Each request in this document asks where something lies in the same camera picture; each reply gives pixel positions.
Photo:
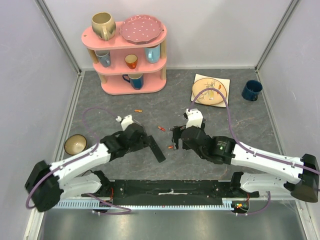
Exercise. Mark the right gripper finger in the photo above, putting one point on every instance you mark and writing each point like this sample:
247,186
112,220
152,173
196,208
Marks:
177,131
175,143

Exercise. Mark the brown ceramic bowl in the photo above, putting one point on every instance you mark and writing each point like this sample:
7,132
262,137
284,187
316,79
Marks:
75,144

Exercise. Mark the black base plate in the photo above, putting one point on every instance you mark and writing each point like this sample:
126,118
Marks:
171,192

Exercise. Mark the white square plate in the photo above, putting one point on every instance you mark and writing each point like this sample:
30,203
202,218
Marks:
226,83

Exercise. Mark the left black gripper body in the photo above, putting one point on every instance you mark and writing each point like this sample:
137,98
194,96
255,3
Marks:
142,142

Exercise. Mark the pink polka dot plate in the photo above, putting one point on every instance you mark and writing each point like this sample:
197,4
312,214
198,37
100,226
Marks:
141,29

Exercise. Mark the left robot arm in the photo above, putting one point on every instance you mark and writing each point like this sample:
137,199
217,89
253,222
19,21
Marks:
48,182

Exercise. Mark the orange cup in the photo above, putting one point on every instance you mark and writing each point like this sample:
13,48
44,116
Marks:
131,61

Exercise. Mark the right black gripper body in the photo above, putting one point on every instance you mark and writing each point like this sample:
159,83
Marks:
176,136

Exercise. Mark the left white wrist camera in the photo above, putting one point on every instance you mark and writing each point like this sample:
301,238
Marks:
125,121

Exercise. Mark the beige ceramic mug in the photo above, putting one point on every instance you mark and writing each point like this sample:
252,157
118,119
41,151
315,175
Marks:
103,25

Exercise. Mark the light blue mug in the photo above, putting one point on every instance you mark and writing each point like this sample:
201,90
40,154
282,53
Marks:
152,54

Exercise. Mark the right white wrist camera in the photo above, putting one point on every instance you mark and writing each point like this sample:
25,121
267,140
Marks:
194,118

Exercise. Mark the pink three-tier shelf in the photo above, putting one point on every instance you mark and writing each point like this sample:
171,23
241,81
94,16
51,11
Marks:
126,68

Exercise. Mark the aluminium cable duct rail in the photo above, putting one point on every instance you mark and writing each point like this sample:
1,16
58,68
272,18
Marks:
92,204

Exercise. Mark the grey-blue mug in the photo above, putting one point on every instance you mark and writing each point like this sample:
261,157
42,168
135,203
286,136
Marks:
104,57

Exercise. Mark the dark blue mug on shelf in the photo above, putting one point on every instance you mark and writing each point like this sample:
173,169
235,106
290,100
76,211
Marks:
136,80

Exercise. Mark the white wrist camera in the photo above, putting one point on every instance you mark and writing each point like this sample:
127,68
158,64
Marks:
194,118
125,121

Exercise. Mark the round beige painted plate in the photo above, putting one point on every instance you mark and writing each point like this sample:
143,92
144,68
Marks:
209,97

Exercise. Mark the navy blue cup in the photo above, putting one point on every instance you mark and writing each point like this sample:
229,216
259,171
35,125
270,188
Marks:
252,90

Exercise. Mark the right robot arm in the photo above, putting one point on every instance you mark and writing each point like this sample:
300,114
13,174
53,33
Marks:
298,176

